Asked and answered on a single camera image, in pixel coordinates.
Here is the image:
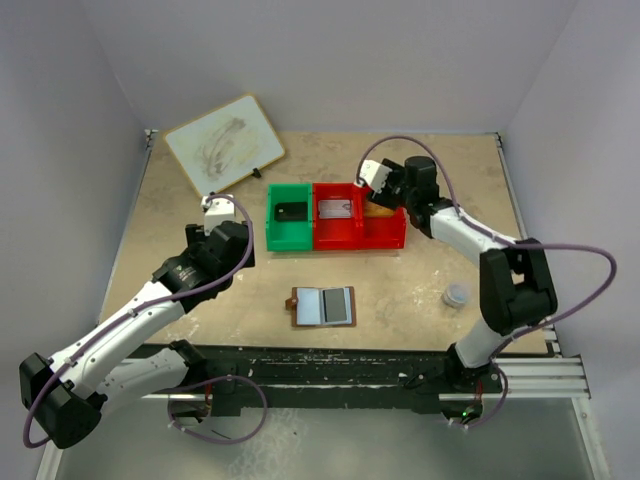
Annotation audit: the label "gold card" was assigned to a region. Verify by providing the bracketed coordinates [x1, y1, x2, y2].
[363, 198, 395, 218]

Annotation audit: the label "red plastic bin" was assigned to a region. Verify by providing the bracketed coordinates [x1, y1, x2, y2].
[352, 185, 406, 250]
[312, 183, 357, 251]

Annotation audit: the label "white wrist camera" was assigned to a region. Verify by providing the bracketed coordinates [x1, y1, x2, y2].
[354, 159, 391, 193]
[201, 195, 236, 235]

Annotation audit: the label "white magnetic stripe cards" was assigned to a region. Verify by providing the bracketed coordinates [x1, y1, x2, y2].
[318, 199, 353, 220]

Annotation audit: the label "green plastic bin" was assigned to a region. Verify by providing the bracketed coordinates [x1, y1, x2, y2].
[265, 183, 313, 252]

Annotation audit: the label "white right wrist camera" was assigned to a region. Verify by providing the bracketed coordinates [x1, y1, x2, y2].
[354, 159, 391, 193]

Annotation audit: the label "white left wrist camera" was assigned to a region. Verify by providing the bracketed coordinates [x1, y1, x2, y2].
[201, 195, 236, 235]

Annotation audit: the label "brown leather card holder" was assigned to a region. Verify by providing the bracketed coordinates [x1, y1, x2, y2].
[285, 286, 357, 328]

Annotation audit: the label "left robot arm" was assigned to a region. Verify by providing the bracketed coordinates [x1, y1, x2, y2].
[19, 221, 255, 449]

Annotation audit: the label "small clear round container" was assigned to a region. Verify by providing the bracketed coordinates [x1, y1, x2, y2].
[441, 282, 471, 309]

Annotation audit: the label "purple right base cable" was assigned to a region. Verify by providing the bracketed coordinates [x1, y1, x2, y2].
[447, 369, 510, 431]

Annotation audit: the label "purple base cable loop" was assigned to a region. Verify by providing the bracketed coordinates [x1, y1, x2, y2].
[166, 373, 269, 445]

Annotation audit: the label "small whiteboard on stand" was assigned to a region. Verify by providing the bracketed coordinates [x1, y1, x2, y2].
[163, 94, 285, 196]

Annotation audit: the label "black VIP card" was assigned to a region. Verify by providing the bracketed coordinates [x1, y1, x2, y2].
[273, 201, 308, 222]

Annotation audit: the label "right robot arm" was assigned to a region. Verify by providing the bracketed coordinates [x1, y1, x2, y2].
[360, 156, 558, 391]

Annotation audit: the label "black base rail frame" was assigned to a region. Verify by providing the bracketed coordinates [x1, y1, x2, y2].
[127, 342, 506, 416]

